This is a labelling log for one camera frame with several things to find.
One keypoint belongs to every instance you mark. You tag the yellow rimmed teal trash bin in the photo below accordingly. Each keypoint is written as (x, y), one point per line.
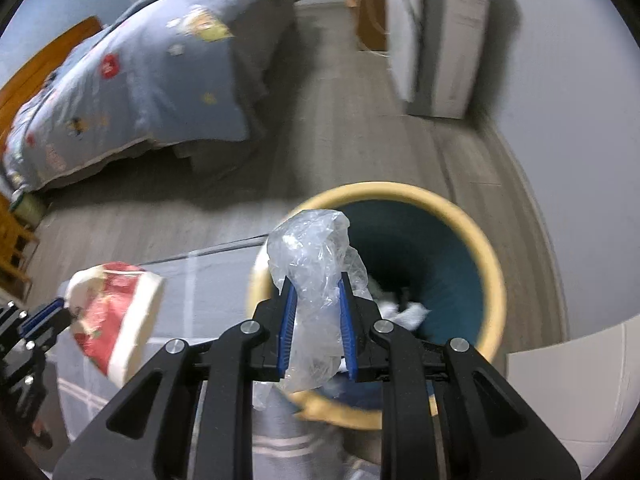
(440, 260)

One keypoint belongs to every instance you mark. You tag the green bin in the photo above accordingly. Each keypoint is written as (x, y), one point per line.
(30, 207)

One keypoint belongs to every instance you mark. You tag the grey bed sheet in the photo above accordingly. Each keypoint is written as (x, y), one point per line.
(270, 75)

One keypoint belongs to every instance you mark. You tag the white board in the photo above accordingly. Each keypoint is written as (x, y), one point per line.
(565, 390)

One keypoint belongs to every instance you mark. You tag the white crumpled tissue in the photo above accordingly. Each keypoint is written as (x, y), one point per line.
(410, 315)

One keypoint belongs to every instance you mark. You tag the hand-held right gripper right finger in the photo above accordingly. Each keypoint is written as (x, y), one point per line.
(347, 330)

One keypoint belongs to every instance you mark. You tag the wooden bed frame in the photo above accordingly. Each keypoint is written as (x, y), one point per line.
(30, 75)

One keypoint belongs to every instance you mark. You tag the bed with blue duvet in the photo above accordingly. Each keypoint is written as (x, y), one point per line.
(150, 85)

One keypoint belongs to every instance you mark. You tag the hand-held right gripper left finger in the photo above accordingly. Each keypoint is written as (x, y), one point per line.
(287, 325)

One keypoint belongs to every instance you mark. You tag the wooden cabinet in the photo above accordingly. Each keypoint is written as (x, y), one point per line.
(370, 10)

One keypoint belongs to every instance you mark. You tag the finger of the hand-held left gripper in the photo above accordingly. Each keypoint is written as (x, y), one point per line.
(45, 317)
(32, 365)

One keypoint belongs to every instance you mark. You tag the wooden nightstand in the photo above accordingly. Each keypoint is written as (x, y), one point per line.
(15, 245)

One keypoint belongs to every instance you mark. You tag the clear plastic bag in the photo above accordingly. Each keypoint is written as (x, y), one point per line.
(315, 260)

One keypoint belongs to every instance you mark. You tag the red white packet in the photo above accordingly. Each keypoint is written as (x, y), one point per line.
(115, 310)

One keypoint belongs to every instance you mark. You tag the grey checked mat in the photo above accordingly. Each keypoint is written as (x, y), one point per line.
(210, 285)

